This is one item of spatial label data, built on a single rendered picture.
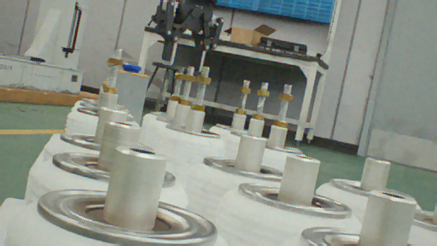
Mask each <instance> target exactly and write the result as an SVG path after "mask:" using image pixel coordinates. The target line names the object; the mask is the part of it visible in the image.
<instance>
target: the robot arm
mask: <svg viewBox="0 0 437 246"><path fill-rule="evenodd" d="M217 2H218V0H175V1H174V0H160V8H159V14H158V20H157V35H160V36H162V37H163V38H164V41H165V43H164V49H163V53H162V63H163V64H166V65H169V66H172V65H173V64H174V59H175V55H176V52H177V48H178V44H176V42H177V41H178V40H179V38H180V37H181V35H182V33H183V32H186V31H187V29H188V30H189V31H191V36H192V37H193V38H194V39H195V48H196V50H194V54H193V57H192V61H191V67H194V68H195V69H194V70H195V72H198V73H199V72H201V69H202V67H203V66H204V62H205V56H206V53H207V51H208V50H211V49H216V48H217V45H218V42H219V36H220V33H221V31H222V25H223V24H224V18H223V17H218V16H216V15H213V5H214V4H215V3H217ZM174 13H175V15H174ZM173 16H174V17H173ZM165 22H166V24H165V29H164V23H165ZM201 30H202V32H201ZM212 36H213V39H212V42H210V41H211V38H212ZM201 41H202V42H201Z"/></svg>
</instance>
